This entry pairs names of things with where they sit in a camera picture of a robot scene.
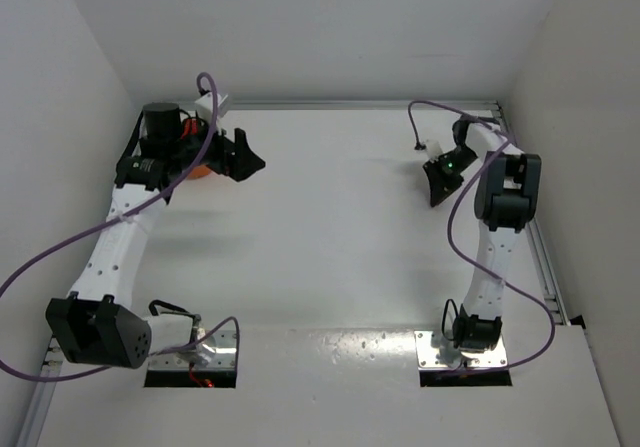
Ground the orange round lego piece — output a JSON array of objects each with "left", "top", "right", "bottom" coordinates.
[{"left": 181, "top": 117, "right": 205, "bottom": 139}]

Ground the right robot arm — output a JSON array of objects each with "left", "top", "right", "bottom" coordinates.
[{"left": 423, "top": 115, "right": 542, "bottom": 352}]

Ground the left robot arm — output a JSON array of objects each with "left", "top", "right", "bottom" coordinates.
[{"left": 45, "top": 94, "right": 266, "bottom": 369}]

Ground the orange divided bowl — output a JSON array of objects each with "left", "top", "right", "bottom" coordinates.
[{"left": 187, "top": 165, "right": 213, "bottom": 180}]

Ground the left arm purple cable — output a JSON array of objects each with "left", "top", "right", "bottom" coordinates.
[{"left": 0, "top": 71, "right": 240, "bottom": 382}]

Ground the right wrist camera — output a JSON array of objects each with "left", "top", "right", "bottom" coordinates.
[{"left": 414, "top": 139, "right": 444, "bottom": 161}]

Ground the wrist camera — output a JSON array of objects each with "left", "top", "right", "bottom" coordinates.
[
  {"left": 194, "top": 92, "right": 231, "bottom": 122},
  {"left": 414, "top": 139, "right": 444, "bottom": 161}
]

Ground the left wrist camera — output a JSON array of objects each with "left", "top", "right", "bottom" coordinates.
[{"left": 194, "top": 92, "right": 231, "bottom": 122}]

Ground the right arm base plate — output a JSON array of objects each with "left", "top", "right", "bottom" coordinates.
[{"left": 414, "top": 330, "right": 508, "bottom": 372}]

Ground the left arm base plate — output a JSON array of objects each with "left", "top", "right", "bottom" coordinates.
[{"left": 148, "top": 328, "right": 238, "bottom": 372}]

